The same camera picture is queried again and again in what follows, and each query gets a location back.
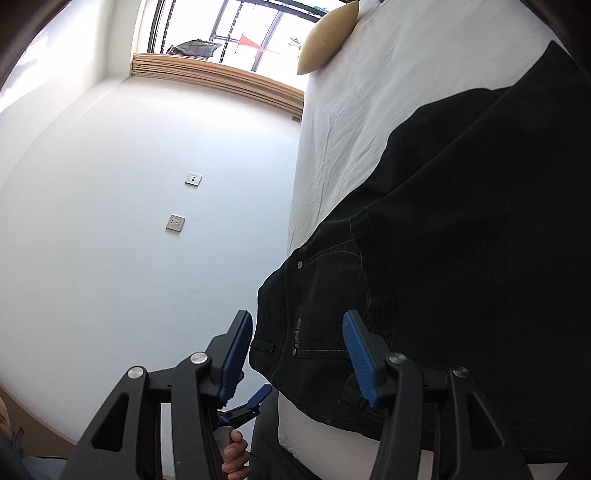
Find grey cloth outside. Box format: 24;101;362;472
166;39;222;59

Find beige curtain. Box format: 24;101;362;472
131;52;305;124

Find bed with white sheet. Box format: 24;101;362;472
276;0;575;480

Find person's grey clothing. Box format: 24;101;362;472
0;422;70;480

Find black denim pants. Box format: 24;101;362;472
249;41;591;467

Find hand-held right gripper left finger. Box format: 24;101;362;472
65;310;254;480

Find person's left hand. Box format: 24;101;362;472
221;429;252;476

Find yellow pillow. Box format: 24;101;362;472
296;1;361;76

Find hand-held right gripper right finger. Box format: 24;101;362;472
342;310;532;480

